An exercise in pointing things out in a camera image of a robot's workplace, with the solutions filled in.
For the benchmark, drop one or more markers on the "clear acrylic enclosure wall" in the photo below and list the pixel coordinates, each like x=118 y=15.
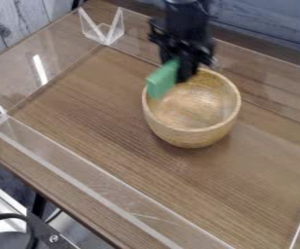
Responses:
x=75 y=139

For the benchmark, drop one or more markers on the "black table leg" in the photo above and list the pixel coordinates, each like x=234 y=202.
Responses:
x=37 y=206

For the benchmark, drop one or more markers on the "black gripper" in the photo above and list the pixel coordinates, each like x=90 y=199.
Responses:
x=182 y=35

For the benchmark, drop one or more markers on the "black metal mount plate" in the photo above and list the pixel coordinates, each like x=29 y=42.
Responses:
x=48 y=239

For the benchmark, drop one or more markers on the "green rectangular block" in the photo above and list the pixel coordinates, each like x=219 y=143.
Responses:
x=162 y=79

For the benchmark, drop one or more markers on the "brown wooden bowl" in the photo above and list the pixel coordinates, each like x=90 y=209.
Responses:
x=194 y=115

